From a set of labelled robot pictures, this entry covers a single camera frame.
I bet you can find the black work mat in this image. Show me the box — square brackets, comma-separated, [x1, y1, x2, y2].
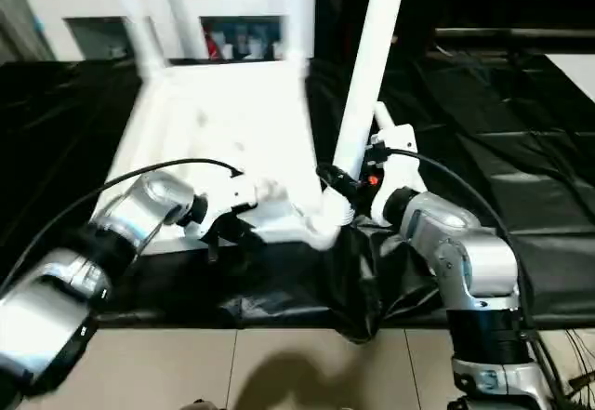
[0, 49, 595, 341]

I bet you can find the white plastic table leg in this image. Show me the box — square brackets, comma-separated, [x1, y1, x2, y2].
[373, 101, 403, 141]
[305, 0, 411, 250]
[109, 0, 169, 83]
[278, 0, 311, 69]

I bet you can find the black horizontal bar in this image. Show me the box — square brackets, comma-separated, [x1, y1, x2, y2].
[433, 26, 595, 41]

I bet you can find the white and teal pole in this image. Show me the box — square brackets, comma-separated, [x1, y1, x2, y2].
[7, 0, 47, 48]

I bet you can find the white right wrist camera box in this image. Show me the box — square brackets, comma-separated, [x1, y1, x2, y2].
[366, 123, 420, 227]

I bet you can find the white plastic table top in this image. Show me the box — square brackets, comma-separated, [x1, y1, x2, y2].
[106, 57, 356, 255]

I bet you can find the grey curtain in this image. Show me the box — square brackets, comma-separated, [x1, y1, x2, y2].
[0, 0, 49, 65]

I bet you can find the white flat board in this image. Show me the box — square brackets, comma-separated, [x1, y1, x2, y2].
[542, 52, 595, 106]

